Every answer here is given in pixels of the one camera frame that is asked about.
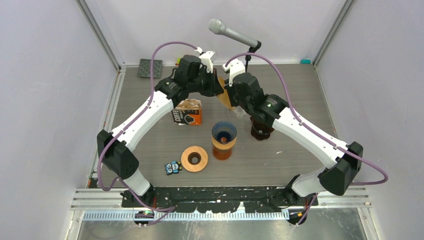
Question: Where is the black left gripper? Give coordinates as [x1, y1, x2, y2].
[188, 67, 224, 98]

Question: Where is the brown paper coffee filter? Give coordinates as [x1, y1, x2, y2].
[216, 76, 236, 112]

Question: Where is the blue plastic dripper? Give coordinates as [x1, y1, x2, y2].
[211, 121, 237, 143]

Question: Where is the brown plastic dripper with handle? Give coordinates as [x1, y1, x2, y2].
[250, 116, 274, 141]

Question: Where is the orange glass carafe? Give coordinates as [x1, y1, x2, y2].
[212, 147, 232, 161]

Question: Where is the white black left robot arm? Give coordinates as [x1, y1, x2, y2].
[97, 51, 224, 207]

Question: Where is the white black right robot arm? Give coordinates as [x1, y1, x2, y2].
[224, 72, 363, 205]

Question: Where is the clear glass dripper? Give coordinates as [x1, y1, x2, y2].
[234, 109, 247, 118]

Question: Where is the orange coffee filter box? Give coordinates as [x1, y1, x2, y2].
[171, 99, 203, 126]

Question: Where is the black microphone tripod stand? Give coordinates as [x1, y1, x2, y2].
[245, 45, 261, 72]

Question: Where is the grey microphone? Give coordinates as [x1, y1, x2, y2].
[208, 19, 262, 50]

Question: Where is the teal block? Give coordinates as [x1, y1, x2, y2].
[300, 59, 312, 65]

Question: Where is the blue owl sticker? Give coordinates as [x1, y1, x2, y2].
[164, 161, 183, 176]

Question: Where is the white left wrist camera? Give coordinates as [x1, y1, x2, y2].
[199, 51, 217, 73]

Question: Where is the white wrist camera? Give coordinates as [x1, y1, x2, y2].
[222, 58, 246, 87]
[199, 51, 217, 73]

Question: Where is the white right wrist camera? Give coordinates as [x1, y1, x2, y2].
[222, 58, 246, 87]

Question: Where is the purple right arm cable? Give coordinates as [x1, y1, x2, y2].
[224, 52, 389, 226]

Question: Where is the wooden ring collar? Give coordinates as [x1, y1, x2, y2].
[180, 146, 209, 173]

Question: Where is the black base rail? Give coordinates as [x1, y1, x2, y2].
[120, 186, 318, 214]

